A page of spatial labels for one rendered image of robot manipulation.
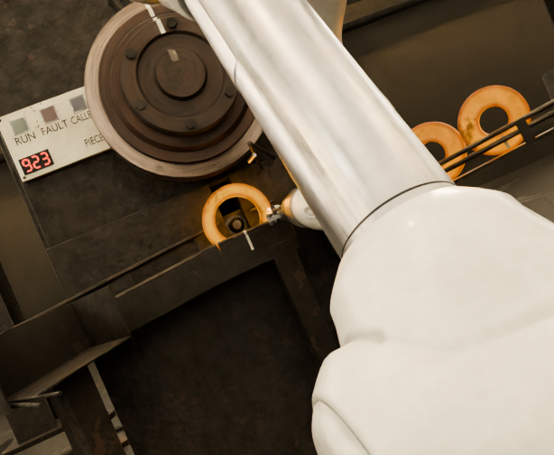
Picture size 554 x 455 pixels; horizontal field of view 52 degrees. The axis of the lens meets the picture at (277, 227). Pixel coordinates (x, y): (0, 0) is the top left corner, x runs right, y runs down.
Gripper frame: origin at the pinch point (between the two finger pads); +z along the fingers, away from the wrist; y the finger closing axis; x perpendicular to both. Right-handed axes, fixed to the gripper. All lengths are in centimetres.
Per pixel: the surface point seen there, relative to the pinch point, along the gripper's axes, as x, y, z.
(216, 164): 16.9, -8.0, 3.8
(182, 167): 19.7, -15.8, 5.0
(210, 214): 6.1, -14.1, 6.3
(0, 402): -7, -68, -27
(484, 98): 5, 46, -31
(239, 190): 8.7, -4.8, 5.1
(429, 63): 53, 466, 564
